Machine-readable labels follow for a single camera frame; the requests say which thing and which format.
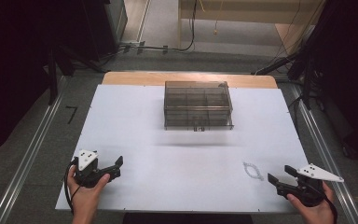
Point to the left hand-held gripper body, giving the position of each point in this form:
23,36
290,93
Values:
85,160

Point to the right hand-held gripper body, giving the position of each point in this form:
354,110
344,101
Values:
310,183

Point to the person's right hand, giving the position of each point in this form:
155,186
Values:
313,213

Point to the person's left hand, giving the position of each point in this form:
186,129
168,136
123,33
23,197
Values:
85,196

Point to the white table cover sheet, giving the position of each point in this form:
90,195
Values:
136,124

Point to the person's dark lap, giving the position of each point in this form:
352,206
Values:
186,218

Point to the black metal stand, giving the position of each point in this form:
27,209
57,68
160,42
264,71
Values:
53,74
304,62

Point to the clear compartment storage box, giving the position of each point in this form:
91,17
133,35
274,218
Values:
198,104

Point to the dark curtain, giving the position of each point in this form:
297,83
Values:
351,77
12,62

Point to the grey power strip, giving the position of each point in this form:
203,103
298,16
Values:
132,46

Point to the black cabinet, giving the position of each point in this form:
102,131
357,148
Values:
105,25

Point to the beige wooden desk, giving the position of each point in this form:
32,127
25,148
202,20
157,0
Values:
245,12

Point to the metal floor rail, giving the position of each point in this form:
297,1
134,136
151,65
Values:
326,149
28,152

